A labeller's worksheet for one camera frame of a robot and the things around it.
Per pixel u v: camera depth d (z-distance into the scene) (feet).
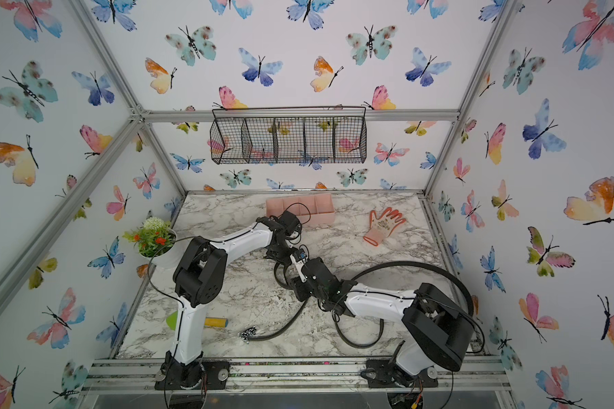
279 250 2.76
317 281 2.09
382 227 3.52
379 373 2.42
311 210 3.88
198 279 1.78
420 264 3.18
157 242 2.80
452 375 2.35
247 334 2.58
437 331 1.42
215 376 2.42
